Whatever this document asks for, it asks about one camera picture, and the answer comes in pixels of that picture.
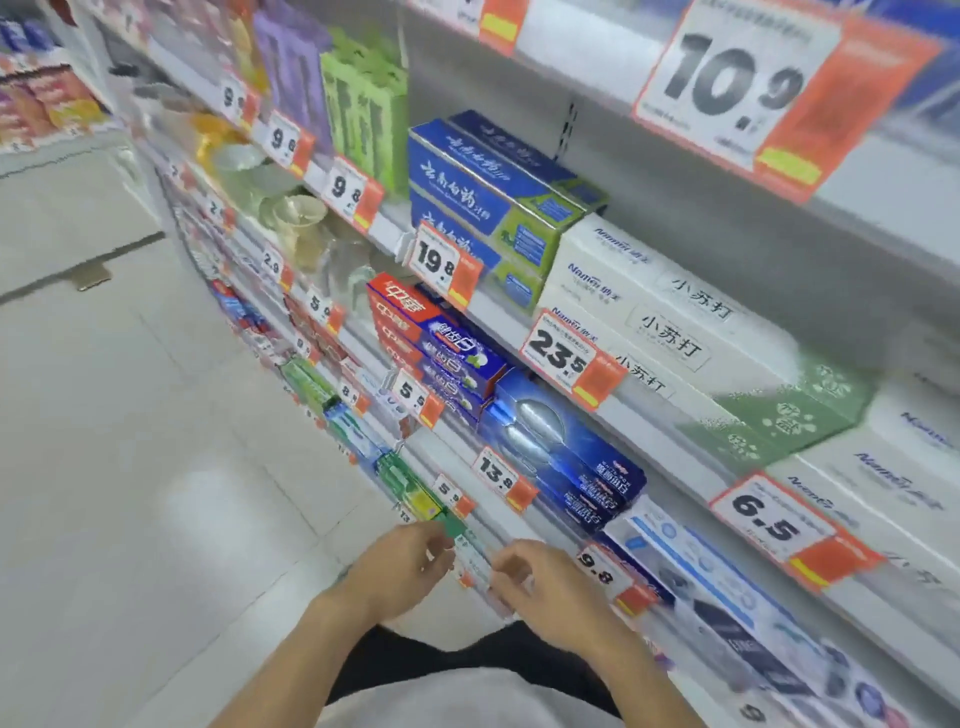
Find person's left hand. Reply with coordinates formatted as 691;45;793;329
341;521;457;628

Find person's right hand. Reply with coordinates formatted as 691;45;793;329
487;540;640;663

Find person's right forearm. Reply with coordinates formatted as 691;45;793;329
591;630;708;728

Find person's left forearm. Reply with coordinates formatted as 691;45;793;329
210;588;385;728

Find dark blue toothpaste box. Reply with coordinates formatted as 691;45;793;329
493;367;648;513
480;403;633;528
480;431;603;538

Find white shirt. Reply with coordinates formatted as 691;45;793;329
315;666;625;728

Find row of green toothpaste boxes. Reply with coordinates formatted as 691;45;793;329
280;355;453;528

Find red blue toothpaste box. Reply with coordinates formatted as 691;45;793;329
369;298;490;418
366;271;513;400
377;336;483;433

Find light blue white toothpaste box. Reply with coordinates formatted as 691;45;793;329
603;493;760;633

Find row of small price tags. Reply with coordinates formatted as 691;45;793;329
168;0;886;639

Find white navy toothpaste box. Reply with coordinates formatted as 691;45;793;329
673;598;828;700

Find blue green toothpaste box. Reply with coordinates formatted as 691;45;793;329
410;187;547;313
448;110;610;216
408;120;588;276

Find row of red toothpaste boxes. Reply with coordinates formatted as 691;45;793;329
180;217;354;369

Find clear plastic cups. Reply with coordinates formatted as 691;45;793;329
258;192;378;318

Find white dotted toothpaste box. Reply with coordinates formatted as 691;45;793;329
816;636;933;728

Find white blue-lettered toothpaste box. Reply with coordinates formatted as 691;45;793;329
795;433;960;558
765;453;960;595
862;373;960;490

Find clear greenish plastic bowls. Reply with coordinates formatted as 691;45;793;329
213;141;303;220

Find white store shelving unit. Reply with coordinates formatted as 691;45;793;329
75;0;960;728

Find green tall boxes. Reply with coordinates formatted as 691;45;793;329
320;30;411;199

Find yellow plastic cups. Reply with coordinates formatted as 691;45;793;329
190;111;243;178

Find purple tall boxes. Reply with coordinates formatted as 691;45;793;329
251;2;336;157

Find large white orange price sign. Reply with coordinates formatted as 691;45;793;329
632;0;944;205

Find row of pink red packets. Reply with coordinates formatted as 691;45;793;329
96;0;258;80

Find background shelf with red packets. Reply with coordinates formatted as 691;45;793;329
0;0;130;160

